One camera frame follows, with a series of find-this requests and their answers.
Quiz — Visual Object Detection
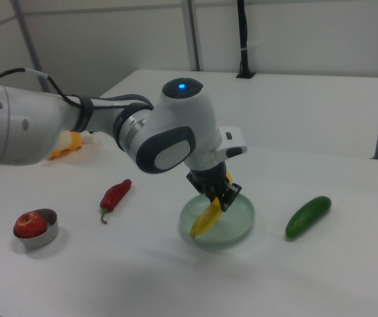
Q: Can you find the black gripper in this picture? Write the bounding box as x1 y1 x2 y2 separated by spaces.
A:
186 162 243 213

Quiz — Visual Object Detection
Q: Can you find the yellow toy banana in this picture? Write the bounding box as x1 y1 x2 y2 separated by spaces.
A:
189 171 234 238

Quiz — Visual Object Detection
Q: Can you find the pale green plastic plate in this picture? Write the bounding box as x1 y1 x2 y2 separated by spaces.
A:
179 192 256 251

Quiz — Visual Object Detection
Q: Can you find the green toy cucumber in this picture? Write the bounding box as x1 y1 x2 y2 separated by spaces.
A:
285 195 332 239

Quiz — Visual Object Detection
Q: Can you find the red toy chili pepper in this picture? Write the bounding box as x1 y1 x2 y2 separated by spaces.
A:
99 178 133 225

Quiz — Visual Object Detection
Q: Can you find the black pole with white band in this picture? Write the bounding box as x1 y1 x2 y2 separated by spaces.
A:
236 0 256 79

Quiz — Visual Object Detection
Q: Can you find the yellow plush toy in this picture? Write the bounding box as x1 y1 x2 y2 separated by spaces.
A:
46 130 84 161

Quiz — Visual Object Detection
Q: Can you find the round metal bowl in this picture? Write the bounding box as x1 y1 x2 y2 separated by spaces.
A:
13 208 60 249

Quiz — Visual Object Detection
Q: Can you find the red toy apple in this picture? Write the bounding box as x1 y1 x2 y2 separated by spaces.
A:
13 212 48 238

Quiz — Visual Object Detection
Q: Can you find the grey partition post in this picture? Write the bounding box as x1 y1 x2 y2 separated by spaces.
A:
11 0 50 94
185 0 205 71

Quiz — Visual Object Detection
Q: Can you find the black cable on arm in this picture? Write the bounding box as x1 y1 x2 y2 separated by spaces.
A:
0 67 155 112

